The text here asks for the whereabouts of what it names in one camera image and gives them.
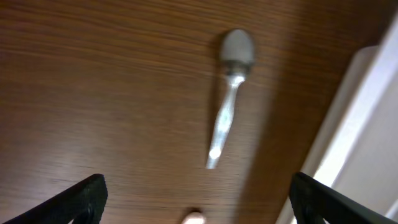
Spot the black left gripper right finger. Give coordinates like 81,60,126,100
289,172,397,224

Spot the pink handled utensil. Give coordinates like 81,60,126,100
181,212,206,224

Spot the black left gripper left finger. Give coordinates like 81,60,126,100
5,174,108,224

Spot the white plastic cutlery tray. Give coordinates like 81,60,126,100
275,12,398,224

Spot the small steel teaspoon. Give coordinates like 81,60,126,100
206,29,255,169

